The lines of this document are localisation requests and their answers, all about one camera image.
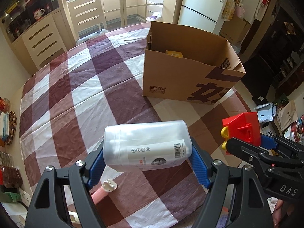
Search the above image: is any red house-shaped plastic box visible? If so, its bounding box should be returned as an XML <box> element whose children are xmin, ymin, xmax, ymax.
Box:
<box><xmin>220</xmin><ymin>112</ymin><xmax>261</xmax><ymax>150</ymax></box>

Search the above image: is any pink tooth-capped roller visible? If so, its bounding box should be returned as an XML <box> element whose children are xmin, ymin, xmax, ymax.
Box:
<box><xmin>91</xmin><ymin>179</ymin><xmax>117</xmax><ymax>205</ymax></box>

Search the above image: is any white cotton swab box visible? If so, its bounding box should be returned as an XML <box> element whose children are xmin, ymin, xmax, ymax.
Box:
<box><xmin>103</xmin><ymin>120</ymin><xmax>193</xmax><ymax>172</ymax></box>

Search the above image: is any yellow cardboard gift box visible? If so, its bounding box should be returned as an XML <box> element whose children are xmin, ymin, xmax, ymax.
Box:
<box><xmin>165</xmin><ymin>51</ymin><xmax>183</xmax><ymax>58</ymax></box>

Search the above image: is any person's right hand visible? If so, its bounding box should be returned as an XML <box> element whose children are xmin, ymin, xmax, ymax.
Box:
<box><xmin>272</xmin><ymin>200</ymin><xmax>284</xmax><ymax>228</ymax></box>

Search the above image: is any green plastic clip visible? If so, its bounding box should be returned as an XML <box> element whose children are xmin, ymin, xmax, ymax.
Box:
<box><xmin>0</xmin><ymin>192</ymin><xmax>21</xmax><ymax>203</ymax></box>

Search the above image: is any red-lidded jar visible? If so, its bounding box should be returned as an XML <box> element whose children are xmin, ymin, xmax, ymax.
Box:
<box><xmin>1</xmin><ymin>166</ymin><xmax>23</xmax><ymax>189</ymax></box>

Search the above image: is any woven rattan basket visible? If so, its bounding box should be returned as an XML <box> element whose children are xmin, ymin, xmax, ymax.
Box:
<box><xmin>5</xmin><ymin>111</ymin><xmax>17</xmax><ymax>145</ymax></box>

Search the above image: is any cardboard box on stool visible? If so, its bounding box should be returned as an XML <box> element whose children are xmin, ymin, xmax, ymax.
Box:
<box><xmin>219</xmin><ymin>16</ymin><xmax>251</xmax><ymax>45</ymax></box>

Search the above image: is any brown cardboard box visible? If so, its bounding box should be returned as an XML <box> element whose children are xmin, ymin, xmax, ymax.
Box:
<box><xmin>143</xmin><ymin>21</ymin><xmax>246</xmax><ymax>105</ymax></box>

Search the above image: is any white refrigerator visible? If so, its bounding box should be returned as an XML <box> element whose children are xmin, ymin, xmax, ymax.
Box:
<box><xmin>178</xmin><ymin>0</ymin><xmax>227</xmax><ymax>35</ymax></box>

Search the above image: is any cream drawer cabinet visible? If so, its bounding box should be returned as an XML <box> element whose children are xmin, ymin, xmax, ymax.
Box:
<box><xmin>10</xmin><ymin>9</ymin><xmax>76</xmax><ymax>75</ymax></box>

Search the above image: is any wooden dining chair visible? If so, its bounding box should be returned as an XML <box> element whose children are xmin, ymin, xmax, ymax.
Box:
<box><xmin>67</xmin><ymin>0</ymin><xmax>107</xmax><ymax>39</ymax></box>

